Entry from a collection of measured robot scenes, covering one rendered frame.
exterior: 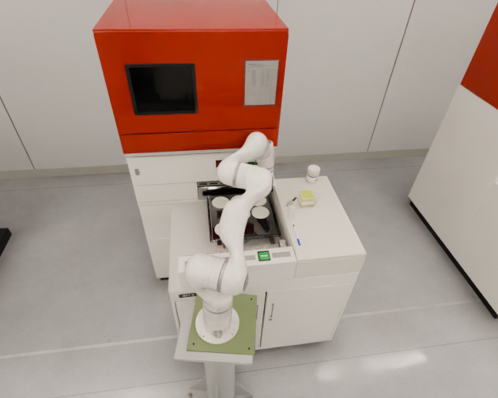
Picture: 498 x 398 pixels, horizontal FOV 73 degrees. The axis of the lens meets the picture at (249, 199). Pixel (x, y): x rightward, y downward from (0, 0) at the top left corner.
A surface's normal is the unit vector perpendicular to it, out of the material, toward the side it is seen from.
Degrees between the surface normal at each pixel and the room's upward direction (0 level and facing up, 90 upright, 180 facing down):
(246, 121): 90
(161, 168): 90
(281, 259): 0
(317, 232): 0
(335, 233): 0
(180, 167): 90
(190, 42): 90
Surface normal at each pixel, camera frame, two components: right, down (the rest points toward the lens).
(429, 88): 0.15, 0.66
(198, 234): 0.04, -0.75
